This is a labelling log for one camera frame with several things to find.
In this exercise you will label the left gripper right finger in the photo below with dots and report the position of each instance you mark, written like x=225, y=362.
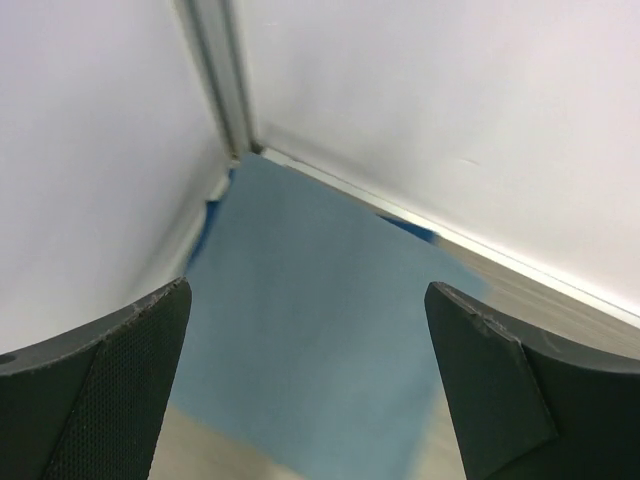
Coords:
x=528, y=404

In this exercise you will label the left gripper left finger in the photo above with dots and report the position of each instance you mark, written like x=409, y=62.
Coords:
x=90, y=403

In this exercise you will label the grey-blue t shirt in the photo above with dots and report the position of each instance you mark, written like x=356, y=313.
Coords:
x=308, y=337

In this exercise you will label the folded blue printed t shirt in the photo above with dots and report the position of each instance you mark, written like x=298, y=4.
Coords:
x=215, y=210

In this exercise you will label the left aluminium frame post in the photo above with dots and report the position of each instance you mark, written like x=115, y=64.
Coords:
x=213, y=37

